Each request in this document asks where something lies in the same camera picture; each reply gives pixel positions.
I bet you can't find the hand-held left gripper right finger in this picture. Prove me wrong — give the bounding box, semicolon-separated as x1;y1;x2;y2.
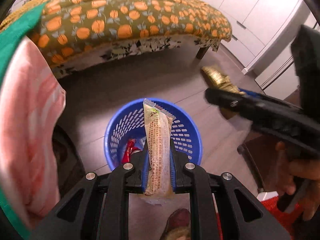
170;140;292;240

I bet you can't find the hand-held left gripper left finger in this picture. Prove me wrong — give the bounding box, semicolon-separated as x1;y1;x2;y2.
30;141;150;240

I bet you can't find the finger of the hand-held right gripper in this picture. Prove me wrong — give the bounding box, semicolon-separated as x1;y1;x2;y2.
239;88;280;104
205;88;253;117

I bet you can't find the gold wrapper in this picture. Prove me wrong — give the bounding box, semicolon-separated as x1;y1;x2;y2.
201;65;247;95

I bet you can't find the red wrapper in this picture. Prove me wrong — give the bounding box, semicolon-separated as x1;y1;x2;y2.
122;139;142;164

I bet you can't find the beige snack packet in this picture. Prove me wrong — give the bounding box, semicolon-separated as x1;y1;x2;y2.
143;98;174;205

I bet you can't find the blue plastic basket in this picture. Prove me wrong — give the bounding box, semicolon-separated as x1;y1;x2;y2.
104;98;202;173

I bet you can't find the person's right hand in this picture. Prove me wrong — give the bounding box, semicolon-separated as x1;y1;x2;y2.
275;141;320;222

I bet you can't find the dark brown furniture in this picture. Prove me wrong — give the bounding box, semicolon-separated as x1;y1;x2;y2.
237;132;279;193

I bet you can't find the dark red furry slipper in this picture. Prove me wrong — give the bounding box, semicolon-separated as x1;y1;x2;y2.
160;208;192;240

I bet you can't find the dark wooden bed leg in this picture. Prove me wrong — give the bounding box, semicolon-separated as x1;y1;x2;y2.
196;46;209;60

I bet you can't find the white wardrobe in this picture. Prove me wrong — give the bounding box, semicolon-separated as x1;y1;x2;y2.
207;0;320;100

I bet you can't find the black table base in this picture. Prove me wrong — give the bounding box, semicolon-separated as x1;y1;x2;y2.
51;125;85;195

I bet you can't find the black white floral bed sheet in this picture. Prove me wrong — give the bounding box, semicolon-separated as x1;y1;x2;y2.
50;36;220;79

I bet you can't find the bed with orange floral quilt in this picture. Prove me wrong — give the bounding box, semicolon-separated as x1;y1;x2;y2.
32;0;232;68

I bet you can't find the pink striped blanket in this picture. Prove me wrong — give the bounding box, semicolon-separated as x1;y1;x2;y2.
0;37;67;228

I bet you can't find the yellow blanket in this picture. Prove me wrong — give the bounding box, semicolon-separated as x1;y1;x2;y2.
0;0;175;28

